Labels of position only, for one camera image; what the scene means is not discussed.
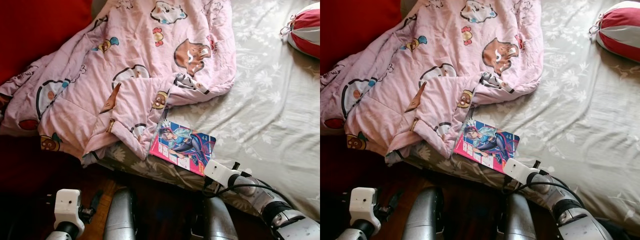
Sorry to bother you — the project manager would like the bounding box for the pink anime comic book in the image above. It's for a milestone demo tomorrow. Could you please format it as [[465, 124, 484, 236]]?
[[149, 119, 217, 176], [452, 117, 521, 174]]

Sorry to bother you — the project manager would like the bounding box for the pink cartoon print quilt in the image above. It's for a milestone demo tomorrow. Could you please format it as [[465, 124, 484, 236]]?
[[0, 0, 237, 167], [320, 0, 545, 161]]

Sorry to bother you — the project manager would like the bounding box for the silver left robot leg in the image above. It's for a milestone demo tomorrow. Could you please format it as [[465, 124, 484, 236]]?
[[402, 186, 445, 240], [102, 186, 139, 240]]

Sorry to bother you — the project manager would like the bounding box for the silver robot leg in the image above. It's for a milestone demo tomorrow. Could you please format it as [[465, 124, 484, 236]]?
[[402, 186, 445, 240], [102, 186, 139, 240], [502, 192, 538, 240], [202, 196, 240, 240]]

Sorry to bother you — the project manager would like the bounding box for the silver right robot leg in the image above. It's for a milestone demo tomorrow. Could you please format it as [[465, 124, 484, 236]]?
[[202, 196, 240, 240], [502, 192, 538, 240]]

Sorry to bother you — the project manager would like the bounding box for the beige floral bed sheet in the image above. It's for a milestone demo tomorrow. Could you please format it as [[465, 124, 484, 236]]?
[[387, 0, 640, 236], [92, 0, 320, 221]]

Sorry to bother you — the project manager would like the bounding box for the red white striped star pillow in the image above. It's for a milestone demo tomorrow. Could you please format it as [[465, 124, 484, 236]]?
[[281, 2, 320, 60], [589, 1, 640, 63]]

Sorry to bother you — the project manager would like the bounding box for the large red cushion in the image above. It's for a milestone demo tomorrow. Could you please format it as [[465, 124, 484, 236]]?
[[0, 0, 93, 86], [320, 0, 403, 76]]

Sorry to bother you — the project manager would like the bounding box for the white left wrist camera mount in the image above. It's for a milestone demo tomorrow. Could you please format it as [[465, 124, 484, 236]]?
[[349, 187, 382, 223], [53, 188, 84, 227]]

